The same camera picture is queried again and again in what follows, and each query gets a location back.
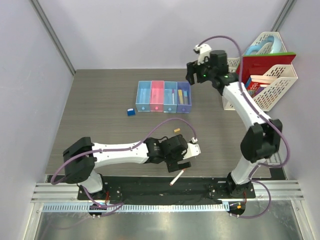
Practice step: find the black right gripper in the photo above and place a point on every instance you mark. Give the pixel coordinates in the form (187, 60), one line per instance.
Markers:
(194, 67)

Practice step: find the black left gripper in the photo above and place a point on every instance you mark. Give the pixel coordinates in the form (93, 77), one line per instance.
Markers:
(173, 165)

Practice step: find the orange white marker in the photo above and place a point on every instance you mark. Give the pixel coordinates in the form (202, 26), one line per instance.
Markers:
(172, 182)

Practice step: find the yellow capped tube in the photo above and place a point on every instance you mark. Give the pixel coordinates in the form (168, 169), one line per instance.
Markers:
(180, 96)

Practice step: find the blue capped clear tube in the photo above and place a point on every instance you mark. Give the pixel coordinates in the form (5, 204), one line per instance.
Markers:
(185, 98)

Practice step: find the pink white marker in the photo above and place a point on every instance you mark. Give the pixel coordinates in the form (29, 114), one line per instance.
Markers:
(173, 96)

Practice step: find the teal blue drawer box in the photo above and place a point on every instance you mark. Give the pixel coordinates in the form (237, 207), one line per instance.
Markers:
(167, 104)

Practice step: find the purple drawer box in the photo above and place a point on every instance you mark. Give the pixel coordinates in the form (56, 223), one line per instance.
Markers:
(184, 108)

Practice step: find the pink drawer box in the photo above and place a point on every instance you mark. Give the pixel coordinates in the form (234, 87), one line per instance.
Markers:
(156, 102)

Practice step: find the light blue drawer box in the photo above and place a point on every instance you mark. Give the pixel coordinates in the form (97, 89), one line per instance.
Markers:
(143, 96)

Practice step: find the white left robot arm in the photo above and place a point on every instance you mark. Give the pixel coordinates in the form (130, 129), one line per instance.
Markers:
(84, 157)

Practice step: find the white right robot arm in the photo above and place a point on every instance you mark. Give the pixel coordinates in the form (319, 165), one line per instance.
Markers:
(262, 137)

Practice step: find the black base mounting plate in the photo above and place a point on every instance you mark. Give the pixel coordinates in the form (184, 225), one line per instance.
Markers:
(145, 188)

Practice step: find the colourful book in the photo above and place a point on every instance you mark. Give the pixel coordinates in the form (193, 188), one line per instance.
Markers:
(253, 83)

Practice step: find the red folder board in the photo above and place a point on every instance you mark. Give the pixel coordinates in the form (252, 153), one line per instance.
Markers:
(261, 63)

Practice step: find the small blue box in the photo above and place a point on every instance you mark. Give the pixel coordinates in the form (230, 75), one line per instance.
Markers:
(131, 112)

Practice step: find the white perforated file rack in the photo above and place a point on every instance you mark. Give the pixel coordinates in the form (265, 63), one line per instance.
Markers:
(285, 76)

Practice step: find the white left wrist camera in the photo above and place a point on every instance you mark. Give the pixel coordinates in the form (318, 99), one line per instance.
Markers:
(193, 150)

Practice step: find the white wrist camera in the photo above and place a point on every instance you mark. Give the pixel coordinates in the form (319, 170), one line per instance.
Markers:
(203, 52)
(193, 150)

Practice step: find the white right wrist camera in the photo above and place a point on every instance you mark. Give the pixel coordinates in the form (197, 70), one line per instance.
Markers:
(203, 52)

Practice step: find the white slotted cable duct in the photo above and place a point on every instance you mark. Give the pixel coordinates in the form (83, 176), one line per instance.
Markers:
(84, 207)

